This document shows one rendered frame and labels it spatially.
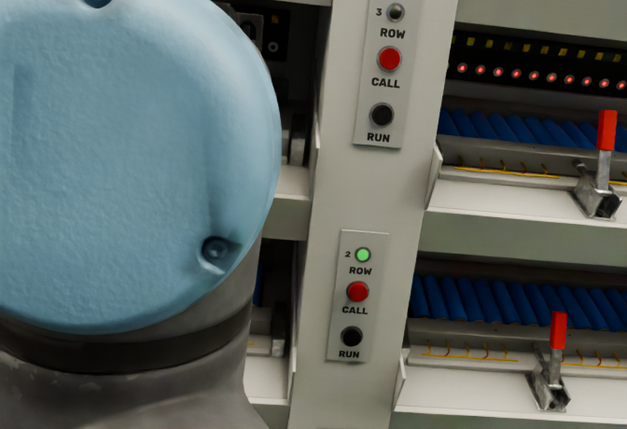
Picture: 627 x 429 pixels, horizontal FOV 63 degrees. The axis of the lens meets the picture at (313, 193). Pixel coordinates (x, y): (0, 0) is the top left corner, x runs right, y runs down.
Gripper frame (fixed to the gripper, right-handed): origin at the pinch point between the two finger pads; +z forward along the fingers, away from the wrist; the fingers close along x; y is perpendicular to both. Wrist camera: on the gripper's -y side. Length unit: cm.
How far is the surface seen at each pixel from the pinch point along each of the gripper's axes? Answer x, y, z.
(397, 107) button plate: -14.4, 1.7, -8.7
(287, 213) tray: -6.6, -7.9, -7.8
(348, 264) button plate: -12.1, -11.7, -8.8
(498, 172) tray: -26.1, -3.7, -3.8
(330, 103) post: -9.2, 1.6, -8.3
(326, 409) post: -11.7, -26.2, -8.8
